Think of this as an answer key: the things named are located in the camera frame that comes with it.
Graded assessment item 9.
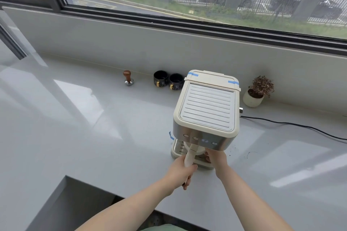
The person's left hand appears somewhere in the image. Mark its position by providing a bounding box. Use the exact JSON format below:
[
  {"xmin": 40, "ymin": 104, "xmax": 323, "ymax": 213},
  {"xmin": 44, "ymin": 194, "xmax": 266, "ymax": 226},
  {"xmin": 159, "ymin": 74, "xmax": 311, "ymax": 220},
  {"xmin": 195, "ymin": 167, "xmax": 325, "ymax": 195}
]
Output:
[{"xmin": 164, "ymin": 155, "xmax": 198, "ymax": 191}]

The person's right hand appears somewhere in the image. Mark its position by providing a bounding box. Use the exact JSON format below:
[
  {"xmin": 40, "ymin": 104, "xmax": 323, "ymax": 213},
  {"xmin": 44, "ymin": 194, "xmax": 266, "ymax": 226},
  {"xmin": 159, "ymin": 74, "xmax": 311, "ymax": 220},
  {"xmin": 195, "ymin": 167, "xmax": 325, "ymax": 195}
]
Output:
[{"xmin": 204, "ymin": 150, "xmax": 228, "ymax": 179}]

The cream handled portafilter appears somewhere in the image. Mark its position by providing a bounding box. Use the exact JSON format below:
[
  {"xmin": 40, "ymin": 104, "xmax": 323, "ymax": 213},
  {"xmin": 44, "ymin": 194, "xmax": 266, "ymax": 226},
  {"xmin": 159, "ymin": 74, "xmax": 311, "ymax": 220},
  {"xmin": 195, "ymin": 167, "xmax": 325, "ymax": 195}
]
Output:
[{"xmin": 182, "ymin": 143, "xmax": 203, "ymax": 187}]

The person's right forearm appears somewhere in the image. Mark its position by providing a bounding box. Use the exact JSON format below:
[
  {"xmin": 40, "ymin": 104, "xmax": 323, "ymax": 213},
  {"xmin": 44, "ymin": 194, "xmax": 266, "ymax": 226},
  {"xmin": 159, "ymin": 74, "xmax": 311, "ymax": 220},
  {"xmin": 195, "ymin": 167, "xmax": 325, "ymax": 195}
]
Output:
[{"xmin": 215, "ymin": 165, "xmax": 295, "ymax": 231}]

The person's left forearm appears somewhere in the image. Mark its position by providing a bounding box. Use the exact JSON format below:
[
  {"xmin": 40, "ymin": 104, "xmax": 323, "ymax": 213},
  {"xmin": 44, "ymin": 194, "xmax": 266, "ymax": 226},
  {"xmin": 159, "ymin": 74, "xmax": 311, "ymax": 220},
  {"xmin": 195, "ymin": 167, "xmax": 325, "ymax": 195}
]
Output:
[{"xmin": 76, "ymin": 176, "xmax": 177, "ymax": 231}]

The cream espresso machine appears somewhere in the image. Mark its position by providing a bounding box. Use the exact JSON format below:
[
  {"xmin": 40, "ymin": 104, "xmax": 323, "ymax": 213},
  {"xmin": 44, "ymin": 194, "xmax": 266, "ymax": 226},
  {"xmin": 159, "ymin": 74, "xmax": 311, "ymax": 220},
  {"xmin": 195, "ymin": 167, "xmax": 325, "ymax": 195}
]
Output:
[{"xmin": 170, "ymin": 70, "xmax": 243, "ymax": 171}]

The white potted plant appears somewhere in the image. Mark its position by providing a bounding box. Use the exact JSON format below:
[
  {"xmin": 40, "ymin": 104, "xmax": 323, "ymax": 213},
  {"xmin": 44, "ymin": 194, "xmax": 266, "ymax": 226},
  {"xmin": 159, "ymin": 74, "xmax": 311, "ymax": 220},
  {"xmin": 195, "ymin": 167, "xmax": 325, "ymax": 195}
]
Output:
[{"xmin": 243, "ymin": 76, "xmax": 275, "ymax": 108}]

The black coffee cup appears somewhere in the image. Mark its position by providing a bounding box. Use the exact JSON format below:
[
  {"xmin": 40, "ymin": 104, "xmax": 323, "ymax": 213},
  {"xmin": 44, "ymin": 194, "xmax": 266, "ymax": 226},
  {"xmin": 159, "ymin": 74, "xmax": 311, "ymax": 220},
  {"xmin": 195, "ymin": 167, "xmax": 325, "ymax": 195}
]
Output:
[
  {"xmin": 169, "ymin": 73, "xmax": 185, "ymax": 90},
  {"xmin": 153, "ymin": 70, "xmax": 169, "ymax": 87}
]

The wooden knob coffee tamper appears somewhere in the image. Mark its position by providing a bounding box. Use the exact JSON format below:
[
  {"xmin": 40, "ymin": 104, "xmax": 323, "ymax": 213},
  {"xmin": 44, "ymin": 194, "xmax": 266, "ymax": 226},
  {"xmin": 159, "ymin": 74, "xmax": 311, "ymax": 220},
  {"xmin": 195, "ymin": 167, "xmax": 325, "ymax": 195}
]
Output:
[{"xmin": 123, "ymin": 70, "xmax": 135, "ymax": 87}]

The black car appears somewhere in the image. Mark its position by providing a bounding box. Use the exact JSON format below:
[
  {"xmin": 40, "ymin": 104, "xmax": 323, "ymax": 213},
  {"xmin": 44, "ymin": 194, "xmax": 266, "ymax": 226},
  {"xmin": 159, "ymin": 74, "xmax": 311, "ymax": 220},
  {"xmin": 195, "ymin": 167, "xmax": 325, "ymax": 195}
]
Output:
[{"xmin": 269, "ymin": 0, "xmax": 342, "ymax": 19}]

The black power cable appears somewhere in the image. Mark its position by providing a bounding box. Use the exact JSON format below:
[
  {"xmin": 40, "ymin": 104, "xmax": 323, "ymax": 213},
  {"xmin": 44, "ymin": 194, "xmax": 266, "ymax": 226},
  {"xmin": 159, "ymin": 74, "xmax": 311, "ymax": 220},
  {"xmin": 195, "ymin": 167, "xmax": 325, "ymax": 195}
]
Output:
[{"xmin": 240, "ymin": 115, "xmax": 347, "ymax": 141}]

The dark window frame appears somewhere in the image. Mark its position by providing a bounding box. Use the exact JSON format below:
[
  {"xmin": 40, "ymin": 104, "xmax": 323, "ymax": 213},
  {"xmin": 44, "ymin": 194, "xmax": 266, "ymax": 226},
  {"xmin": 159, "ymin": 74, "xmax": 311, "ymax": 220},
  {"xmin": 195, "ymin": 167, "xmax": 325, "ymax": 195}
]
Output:
[{"xmin": 0, "ymin": 0, "xmax": 347, "ymax": 57}]

